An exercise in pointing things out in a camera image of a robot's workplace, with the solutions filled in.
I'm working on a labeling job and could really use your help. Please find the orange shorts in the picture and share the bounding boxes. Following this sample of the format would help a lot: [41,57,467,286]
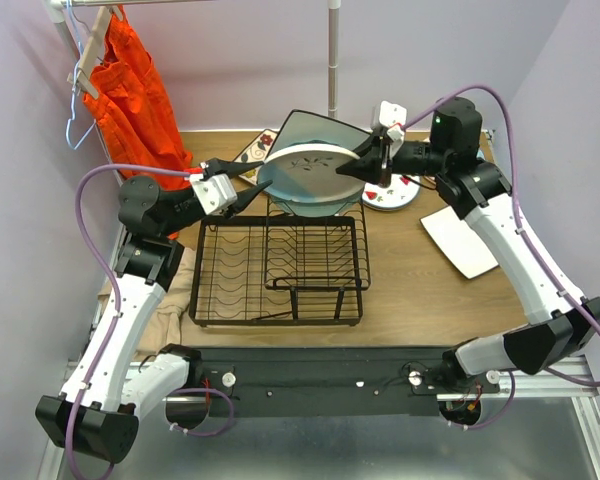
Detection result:
[83,15,192,171]

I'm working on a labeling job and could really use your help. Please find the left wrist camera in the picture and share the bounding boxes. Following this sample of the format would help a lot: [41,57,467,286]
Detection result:
[189,173,238,215]

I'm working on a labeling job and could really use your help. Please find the purple cable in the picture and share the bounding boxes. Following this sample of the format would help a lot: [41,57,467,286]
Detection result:
[63,163,236,480]
[404,83,600,431]

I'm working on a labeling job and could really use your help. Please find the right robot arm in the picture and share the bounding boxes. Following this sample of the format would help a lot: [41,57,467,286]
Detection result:
[336,96,600,392]

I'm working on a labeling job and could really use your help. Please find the beige cloth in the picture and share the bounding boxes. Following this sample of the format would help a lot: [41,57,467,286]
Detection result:
[97,254,196,362]

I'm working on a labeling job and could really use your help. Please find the teal rimmed plate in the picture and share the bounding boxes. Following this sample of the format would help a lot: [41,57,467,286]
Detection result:
[257,164,364,217]

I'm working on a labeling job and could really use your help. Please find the wooden clip hanger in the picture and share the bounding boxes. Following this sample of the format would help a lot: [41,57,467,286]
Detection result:
[67,3,124,99]

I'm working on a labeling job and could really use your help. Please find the blue wire hanger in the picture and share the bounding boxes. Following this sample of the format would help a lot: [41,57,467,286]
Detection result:
[65,1,96,151]

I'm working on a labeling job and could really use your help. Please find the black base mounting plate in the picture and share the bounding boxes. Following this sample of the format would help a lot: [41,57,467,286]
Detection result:
[185,346,499,418]

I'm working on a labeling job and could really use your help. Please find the grey square plate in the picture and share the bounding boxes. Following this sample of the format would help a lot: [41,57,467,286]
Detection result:
[420,206,498,279]

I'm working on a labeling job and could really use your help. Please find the flower square plate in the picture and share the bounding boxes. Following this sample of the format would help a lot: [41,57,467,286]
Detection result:
[234,129,278,185]

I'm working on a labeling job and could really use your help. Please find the large white square plate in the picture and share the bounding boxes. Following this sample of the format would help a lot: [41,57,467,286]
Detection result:
[269,109,370,155]

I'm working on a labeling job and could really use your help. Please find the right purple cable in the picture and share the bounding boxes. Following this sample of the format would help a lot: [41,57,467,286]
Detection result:
[404,83,600,431]

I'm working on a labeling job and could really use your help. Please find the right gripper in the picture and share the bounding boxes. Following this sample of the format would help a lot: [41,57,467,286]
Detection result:
[335,129,449,187]

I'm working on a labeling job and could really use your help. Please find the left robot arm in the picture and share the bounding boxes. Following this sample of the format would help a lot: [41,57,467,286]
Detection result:
[35,159,264,467]

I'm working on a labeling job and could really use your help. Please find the watermelon round plate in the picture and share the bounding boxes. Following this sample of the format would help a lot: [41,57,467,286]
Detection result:
[362,174,421,211]

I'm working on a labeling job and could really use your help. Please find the white clothes rack frame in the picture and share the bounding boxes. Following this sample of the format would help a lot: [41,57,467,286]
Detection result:
[43,0,343,117]

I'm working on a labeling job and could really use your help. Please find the black wire dish rack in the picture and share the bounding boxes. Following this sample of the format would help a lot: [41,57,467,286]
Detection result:
[189,203,371,328]

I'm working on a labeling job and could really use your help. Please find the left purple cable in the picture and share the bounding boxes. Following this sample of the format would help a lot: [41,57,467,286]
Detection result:
[63,163,236,480]

